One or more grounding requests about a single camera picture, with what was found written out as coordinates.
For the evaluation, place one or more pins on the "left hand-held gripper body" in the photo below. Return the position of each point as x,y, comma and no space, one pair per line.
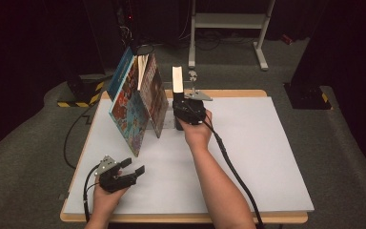
116,181

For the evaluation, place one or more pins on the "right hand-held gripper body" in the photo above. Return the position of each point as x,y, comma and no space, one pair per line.
189,109

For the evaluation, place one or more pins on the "clear acrylic book organizer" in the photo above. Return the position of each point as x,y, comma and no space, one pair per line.
168,122

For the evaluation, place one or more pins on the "black notebook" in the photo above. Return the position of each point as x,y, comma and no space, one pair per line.
178,79

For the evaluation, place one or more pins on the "purple magazine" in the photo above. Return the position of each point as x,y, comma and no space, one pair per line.
155,98

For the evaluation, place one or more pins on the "dark teal picture book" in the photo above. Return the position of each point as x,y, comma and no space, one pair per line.
128,114

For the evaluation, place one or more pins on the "person's left hand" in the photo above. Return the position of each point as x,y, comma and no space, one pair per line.
106,203

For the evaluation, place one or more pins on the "person's right hand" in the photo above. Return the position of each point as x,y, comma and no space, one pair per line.
198,135

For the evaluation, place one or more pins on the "small white floor fitting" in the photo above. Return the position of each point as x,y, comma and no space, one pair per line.
193,75

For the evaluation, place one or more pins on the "black yellow striped stand base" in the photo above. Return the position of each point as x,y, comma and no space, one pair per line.
82,93
308,97

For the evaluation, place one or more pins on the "white metal stand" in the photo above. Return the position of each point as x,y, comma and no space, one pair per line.
228,20

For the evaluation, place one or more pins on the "black equipment tower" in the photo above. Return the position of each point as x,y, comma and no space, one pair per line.
125,28

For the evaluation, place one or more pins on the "small red object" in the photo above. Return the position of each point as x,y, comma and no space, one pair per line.
287,39

